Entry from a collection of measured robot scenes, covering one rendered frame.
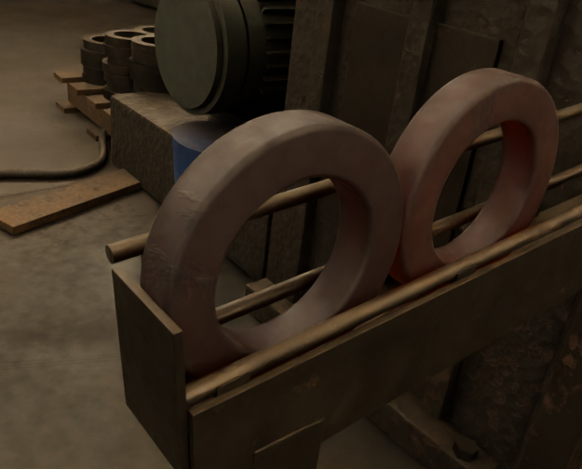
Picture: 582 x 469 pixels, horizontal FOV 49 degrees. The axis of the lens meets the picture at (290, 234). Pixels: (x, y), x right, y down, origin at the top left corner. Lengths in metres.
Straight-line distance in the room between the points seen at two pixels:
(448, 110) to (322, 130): 0.12
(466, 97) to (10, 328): 1.22
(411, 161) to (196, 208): 0.17
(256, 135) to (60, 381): 1.06
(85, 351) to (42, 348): 0.09
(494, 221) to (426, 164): 0.15
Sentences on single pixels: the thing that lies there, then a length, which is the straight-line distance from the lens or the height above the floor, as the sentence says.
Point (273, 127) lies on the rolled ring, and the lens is 0.36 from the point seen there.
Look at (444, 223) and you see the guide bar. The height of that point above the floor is 0.64.
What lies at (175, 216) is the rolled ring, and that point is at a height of 0.72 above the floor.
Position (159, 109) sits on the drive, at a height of 0.25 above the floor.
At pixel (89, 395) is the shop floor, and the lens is 1.32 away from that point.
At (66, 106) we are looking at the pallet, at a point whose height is 0.02.
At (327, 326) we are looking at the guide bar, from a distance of 0.41.
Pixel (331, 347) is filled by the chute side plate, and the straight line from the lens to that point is 0.41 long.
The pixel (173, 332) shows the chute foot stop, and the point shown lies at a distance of 0.33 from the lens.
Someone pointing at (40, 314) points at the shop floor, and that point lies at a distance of 1.55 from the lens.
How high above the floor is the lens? 0.87
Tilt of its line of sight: 27 degrees down
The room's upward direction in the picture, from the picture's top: 7 degrees clockwise
